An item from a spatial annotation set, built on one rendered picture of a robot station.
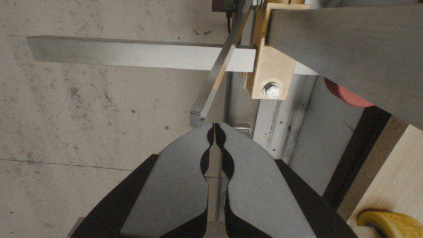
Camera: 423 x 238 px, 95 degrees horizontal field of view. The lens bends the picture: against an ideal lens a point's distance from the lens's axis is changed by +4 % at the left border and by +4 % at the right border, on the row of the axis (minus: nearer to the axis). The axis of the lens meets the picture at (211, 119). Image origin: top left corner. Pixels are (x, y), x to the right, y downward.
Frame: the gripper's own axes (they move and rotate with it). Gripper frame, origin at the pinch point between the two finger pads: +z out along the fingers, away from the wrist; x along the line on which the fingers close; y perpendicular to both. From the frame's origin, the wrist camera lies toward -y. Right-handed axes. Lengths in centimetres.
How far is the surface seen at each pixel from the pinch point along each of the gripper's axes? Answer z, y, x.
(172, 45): 14.5, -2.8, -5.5
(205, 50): 14.5, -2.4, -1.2
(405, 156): 10.5, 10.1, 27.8
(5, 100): 101, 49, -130
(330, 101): 30.1, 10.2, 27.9
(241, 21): 8.1, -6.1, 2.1
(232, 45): 5.0, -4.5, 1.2
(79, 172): 101, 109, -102
